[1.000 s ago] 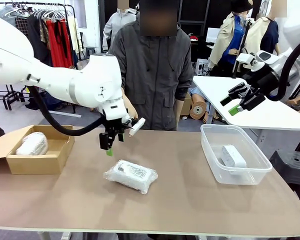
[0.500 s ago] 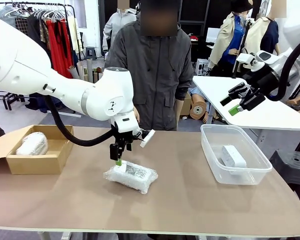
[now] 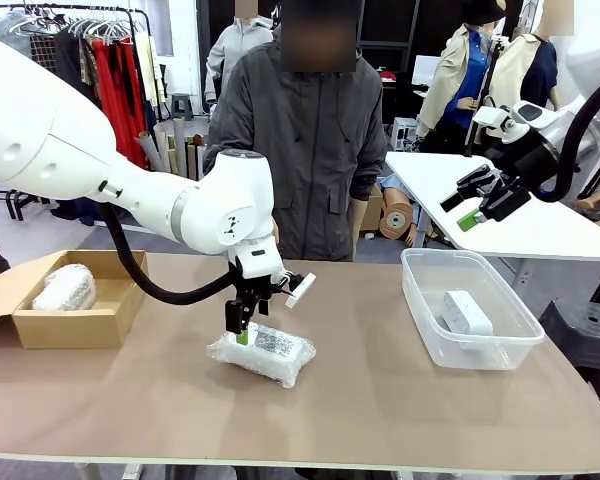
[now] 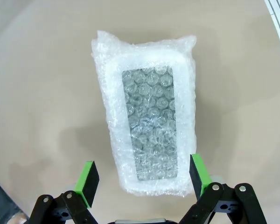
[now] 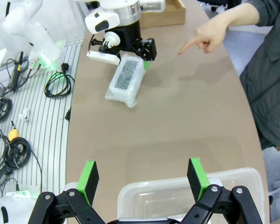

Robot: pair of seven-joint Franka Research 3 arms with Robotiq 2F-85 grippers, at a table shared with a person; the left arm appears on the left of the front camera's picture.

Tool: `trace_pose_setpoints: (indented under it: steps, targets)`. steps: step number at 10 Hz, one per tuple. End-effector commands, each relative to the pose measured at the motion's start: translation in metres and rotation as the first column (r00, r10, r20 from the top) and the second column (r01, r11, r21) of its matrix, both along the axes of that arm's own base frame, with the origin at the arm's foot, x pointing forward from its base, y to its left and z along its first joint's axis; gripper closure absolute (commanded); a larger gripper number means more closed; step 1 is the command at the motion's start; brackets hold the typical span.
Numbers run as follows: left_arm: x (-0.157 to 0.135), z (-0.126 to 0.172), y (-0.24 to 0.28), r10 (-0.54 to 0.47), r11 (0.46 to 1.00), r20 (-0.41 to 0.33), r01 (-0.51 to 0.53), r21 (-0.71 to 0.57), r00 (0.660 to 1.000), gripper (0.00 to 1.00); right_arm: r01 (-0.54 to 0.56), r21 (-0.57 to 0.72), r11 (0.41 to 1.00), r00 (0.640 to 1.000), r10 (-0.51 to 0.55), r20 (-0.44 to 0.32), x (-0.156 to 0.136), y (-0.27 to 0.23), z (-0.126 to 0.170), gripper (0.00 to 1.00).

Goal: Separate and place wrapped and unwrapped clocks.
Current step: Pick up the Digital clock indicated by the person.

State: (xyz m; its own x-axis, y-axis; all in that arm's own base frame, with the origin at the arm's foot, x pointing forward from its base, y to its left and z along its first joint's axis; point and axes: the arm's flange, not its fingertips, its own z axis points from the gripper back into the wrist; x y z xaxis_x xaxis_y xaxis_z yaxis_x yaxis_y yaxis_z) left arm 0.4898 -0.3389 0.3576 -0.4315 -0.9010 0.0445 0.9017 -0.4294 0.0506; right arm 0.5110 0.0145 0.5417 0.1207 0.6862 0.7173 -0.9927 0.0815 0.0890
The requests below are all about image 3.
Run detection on tall grey paper roll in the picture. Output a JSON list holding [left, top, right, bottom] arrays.
[[173, 117, 189, 179]]

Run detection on black metal clothes rack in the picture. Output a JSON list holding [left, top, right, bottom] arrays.
[[0, 3, 154, 171]]

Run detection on unwrapped white digital clock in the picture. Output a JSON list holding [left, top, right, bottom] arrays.
[[442, 289, 495, 351]]

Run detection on white work table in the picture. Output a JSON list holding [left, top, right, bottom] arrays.
[[383, 149, 600, 262]]

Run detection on white computer case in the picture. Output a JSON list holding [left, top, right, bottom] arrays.
[[389, 116, 419, 151]]

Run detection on leaning grey paper roll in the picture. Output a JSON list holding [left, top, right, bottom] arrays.
[[134, 130, 169, 174]]

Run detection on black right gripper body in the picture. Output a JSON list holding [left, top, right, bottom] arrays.
[[488, 141, 557, 192]]

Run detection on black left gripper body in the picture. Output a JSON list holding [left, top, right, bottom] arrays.
[[228, 268, 284, 305]]

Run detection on lying mannequin light blue dress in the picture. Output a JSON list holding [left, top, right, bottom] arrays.
[[382, 172, 451, 247]]

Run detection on open brown cardboard box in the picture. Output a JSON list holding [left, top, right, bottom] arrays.
[[0, 249, 150, 350]]

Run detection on person's left forearm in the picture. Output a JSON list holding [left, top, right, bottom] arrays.
[[348, 198, 371, 244]]

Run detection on mannequin cream cape navy top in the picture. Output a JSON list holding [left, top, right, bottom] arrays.
[[489, 0, 564, 121]]

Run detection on person in grey jacket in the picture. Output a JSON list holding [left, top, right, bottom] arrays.
[[203, 0, 389, 262]]

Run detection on black hose of left arm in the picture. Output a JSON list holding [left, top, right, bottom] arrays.
[[97, 201, 242, 307]]

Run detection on mannequin beige coat blue shirt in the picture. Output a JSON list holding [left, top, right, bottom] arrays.
[[414, 0, 506, 154]]

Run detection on clear plastic container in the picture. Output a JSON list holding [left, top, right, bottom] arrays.
[[399, 247, 546, 371]]

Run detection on thick brown paper roll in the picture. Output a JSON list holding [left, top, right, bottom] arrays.
[[378, 187, 415, 244]]

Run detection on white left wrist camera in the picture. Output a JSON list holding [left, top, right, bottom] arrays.
[[274, 272, 317, 309]]

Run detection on rounded bubble-wrapped clock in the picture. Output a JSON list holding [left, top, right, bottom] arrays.
[[31, 263, 97, 312]]

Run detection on white monitor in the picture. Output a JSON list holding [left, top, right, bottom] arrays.
[[410, 54, 441, 86]]

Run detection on cream paper roll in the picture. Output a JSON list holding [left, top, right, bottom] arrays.
[[153, 122, 174, 174]]

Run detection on black tripod stand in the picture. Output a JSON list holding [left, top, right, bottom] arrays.
[[464, 37, 511, 159]]

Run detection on black hose of right arm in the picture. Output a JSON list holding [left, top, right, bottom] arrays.
[[529, 69, 600, 204]]

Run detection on red hanging dress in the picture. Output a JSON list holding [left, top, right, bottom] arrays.
[[90, 38, 149, 171]]

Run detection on cardboard box with open flaps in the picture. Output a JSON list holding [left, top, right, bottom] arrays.
[[359, 184, 384, 236]]

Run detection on black plastic stool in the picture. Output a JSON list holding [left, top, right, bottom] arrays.
[[537, 298, 600, 401]]

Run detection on black hanging garment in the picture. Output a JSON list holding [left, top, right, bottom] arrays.
[[54, 32, 101, 116]]

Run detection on light blue fuzzy jacket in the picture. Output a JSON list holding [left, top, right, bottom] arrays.
[[0, 12, 34, 56]]

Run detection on black hose of arm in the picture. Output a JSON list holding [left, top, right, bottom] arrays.
[[529, 69, 600, 204], [97, 201, 242, 307]]

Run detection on small grey stool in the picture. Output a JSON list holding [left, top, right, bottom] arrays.
[[169, 92, 194, 121]]

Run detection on cream hanging garment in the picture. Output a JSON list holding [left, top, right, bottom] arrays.
[[133, 32, 167, 109]]

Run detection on white table leg frame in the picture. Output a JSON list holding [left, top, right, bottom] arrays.
[[74, 462, 146, 480]]

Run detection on seated mannequin feet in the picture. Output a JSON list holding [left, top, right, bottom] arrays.
[[574, 182, 600, 229]]

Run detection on black bucket hat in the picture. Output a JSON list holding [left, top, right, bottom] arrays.
[[462, 0, 506, 25]]

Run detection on brown checkered garment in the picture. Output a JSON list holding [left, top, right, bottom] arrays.
[[29, 34, 59, 76]]

